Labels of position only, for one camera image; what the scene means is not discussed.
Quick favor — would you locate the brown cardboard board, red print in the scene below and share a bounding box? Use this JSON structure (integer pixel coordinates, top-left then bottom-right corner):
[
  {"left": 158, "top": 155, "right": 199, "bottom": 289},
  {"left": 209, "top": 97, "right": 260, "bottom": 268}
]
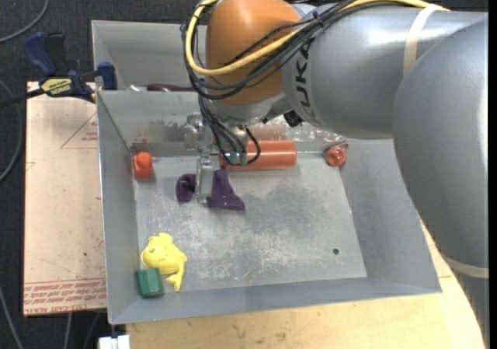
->
[{"left": 23, "top": 81, "right": 108, "bottom": 318}]

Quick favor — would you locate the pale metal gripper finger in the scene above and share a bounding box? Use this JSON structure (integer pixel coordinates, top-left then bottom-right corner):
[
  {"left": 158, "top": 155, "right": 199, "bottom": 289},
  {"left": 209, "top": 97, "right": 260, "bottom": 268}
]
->
[{"left": 195, "top": 156, "right": 216, "bottom": 205}]

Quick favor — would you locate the dark purple curved thing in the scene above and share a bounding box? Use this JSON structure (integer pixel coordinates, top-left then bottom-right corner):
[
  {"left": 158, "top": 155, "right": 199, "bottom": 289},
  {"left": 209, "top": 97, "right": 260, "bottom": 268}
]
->
[{"left": 146, "top": 82, "right": 196, "bottom": 93}]

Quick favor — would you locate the black cylinder on white bracket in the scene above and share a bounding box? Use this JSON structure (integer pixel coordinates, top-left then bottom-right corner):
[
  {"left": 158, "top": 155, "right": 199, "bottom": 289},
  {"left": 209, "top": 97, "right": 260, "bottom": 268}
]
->
[{"left": 282, "top": 109, "right": 306, "bottom": 128}]

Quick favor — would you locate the dark green block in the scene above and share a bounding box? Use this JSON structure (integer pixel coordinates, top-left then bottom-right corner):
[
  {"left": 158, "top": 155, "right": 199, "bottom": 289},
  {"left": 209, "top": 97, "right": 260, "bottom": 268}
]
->
[{"left": 134, "top": 267, "right": 165, "bottom": 299}]

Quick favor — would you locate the long orange cylinder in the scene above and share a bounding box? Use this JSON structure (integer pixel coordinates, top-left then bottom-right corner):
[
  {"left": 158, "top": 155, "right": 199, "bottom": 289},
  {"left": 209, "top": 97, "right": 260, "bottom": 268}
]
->
[{"left": 217, "top": 139, "right": 298, "bottom": 173}]

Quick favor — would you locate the yellow toy fish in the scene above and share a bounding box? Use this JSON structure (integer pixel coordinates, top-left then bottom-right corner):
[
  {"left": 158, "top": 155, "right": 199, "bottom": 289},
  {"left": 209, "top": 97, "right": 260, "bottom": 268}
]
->
[{"left": 140, "top": 232, "right": 189, "bottom": 293}]

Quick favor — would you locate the small round orange toy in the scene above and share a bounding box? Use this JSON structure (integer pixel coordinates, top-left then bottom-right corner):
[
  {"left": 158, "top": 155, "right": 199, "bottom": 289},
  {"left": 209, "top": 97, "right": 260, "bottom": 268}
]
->
[{"left": 325, "top": 143, "right": 349, "bottom": 168}]

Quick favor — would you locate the purple cloth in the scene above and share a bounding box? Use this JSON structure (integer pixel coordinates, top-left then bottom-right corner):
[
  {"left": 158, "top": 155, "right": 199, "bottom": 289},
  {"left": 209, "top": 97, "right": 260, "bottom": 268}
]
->
[{"left": 175, "top": 168, "right": 246, "bottom": 212}]

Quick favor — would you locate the grey metal bin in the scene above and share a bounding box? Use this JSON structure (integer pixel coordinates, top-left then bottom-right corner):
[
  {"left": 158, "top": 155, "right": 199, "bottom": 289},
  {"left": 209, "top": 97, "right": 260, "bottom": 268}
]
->
[{"left": 91, "top": 19, "right": 443, "bottom": 326}]

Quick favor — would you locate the small orange block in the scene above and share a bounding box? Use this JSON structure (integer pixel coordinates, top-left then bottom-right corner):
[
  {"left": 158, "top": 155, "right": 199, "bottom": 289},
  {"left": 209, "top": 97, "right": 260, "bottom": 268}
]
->
[{"left": 132, "top": 151, "right": 155, "bottom": 181}]

